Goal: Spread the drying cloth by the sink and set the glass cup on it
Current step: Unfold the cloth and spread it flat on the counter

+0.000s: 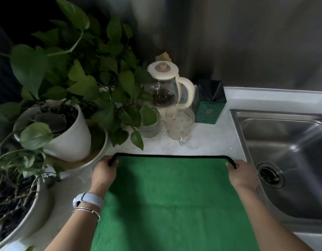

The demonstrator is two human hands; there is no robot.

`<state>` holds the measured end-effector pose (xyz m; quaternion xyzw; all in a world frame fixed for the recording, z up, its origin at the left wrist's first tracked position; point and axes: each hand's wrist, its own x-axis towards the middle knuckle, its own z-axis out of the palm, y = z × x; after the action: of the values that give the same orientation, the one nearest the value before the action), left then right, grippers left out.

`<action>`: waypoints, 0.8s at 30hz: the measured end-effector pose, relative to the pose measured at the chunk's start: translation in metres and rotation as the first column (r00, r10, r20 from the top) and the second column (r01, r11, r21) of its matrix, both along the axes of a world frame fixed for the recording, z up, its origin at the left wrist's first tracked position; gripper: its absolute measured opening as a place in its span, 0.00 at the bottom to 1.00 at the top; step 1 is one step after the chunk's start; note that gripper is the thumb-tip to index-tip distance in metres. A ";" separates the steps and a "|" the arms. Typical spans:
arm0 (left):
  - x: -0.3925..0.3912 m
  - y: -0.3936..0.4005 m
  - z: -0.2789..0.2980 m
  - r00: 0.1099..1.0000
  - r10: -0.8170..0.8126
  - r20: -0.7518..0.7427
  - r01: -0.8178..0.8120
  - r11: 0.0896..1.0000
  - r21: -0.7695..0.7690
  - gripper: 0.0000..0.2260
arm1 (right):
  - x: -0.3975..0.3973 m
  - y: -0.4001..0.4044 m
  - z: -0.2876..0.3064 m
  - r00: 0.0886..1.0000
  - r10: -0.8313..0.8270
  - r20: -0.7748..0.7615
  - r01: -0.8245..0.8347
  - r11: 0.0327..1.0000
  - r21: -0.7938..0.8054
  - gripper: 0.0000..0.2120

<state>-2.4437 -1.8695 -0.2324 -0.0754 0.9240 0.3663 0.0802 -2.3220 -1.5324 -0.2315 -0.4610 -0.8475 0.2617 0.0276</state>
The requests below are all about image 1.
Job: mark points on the person's left hand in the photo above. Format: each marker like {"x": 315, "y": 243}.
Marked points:
{"x": 103, "y": 173}

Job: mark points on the person's right hand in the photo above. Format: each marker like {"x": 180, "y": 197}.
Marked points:
{"x": 242, "y": 175}

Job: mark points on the person's right thumb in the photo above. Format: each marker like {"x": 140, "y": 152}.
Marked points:
{"x": 230, "y": 166}

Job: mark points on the person's left thumb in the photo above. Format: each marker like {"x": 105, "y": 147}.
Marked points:
{"x": 112, "y": 162}

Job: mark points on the green cloth with black trim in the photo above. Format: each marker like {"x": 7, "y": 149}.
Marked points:
{"x": 174, "y": 203}

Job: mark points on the person's right forearm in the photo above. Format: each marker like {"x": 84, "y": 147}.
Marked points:
{"x": 268, "y": 219}

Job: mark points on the person's left forearm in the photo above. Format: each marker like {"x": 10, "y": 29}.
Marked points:
{"x": 77, "y": 222}

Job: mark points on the white pot saucer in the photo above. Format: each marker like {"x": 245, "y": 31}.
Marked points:
{"x": 95, "y": 151}

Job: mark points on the sink drain strainer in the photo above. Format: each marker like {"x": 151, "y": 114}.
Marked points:
{"x": 271, "y": 175}

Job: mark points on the light blue wristwatch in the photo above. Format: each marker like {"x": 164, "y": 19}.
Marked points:
{"x": 87, "y": 200}

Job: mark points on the stainless steel sink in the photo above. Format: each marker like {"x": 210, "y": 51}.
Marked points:
{"x": 284, "y": 164}

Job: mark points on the ribbed glass tumbler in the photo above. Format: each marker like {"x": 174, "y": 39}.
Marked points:
{"x": 150, "y": 122}

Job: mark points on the clear glass mug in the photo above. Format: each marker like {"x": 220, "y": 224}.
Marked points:
{"x": 179, "y": 124}

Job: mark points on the dark green tea box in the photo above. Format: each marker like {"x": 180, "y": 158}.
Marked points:
{"x": 210, "y": 101}

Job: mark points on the green leafy pothos plant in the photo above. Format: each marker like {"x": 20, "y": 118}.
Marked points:
{"x": 80, "y": 75}

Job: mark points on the glass teapot with cream lid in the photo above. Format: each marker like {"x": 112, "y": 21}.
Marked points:
{"x": 167, "y": 84}

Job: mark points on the large white plant pot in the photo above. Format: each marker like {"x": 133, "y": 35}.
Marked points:
{"x": 27, "y": 216}

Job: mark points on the dry twiggy plant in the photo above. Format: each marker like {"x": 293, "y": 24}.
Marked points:
{"x": 9, "y": 198}

